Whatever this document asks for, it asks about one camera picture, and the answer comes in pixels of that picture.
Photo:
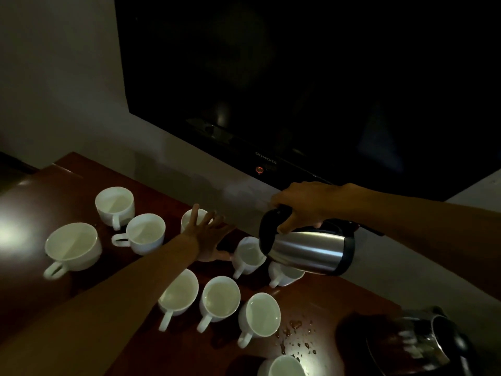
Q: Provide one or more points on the person's left hand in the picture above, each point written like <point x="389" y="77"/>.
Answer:
<point x="207" y="240"/>

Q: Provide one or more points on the person's right hand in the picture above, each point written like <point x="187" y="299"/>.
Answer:
<point x="317" y="203"/>

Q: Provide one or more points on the white ceramic cup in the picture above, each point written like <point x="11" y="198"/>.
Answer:
<point x="248" y="254"/>
<point x="283" y="276"/>
<point x="283" y="367"/>
<point x="260" y="315"/>

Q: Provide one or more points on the steel kettle with black lid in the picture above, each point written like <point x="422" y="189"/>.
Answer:
<point x="313" y="250"/>

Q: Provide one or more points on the group of white cups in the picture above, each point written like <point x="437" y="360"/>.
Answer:
<point x="72" y="246"/>

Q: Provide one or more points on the person's left forearm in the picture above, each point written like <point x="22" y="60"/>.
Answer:
<point x="98" y="305"/>

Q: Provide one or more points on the person's right forearm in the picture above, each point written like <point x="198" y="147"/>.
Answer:
<point x="430" y="238"/>

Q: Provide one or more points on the dark red wooden table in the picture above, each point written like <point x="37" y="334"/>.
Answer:
<point x="325" y="301"/>

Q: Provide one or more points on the black and steel kettle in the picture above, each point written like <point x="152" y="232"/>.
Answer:
<point x="450" y="340"/>

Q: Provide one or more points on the black wall television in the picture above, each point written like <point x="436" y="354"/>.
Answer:
<point x="313" y="74"/>

